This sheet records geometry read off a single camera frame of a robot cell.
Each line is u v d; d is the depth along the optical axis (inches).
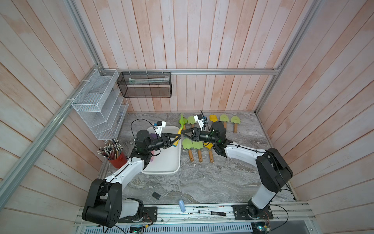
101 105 28.0
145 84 41.0
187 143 39.5
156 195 31.3
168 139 27.5
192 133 28.1
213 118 45.4
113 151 30.7
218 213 28.8
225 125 43.6
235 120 45.0
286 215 27.0
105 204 16.2
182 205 29.4
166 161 36.2
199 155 37.3
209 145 30.5
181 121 29.6
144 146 25.1
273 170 18.6
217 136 26.8
